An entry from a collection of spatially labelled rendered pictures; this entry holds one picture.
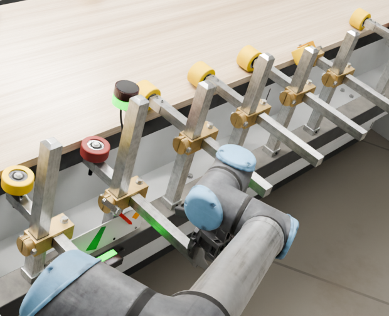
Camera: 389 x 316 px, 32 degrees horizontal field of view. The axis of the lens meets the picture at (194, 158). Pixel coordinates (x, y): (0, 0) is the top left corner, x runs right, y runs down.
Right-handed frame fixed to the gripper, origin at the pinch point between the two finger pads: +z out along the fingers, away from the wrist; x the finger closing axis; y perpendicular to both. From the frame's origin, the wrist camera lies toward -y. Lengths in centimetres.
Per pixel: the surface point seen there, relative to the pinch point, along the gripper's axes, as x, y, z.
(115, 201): -6.9, -24.5, -4.5
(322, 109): 73, -16, -14
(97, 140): 1.1, -42.7, -9.2
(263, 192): 23.4, -0.6, -12.2
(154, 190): 27, -40, 19
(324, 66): 98, -33, -14
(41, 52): 13, -86, -10
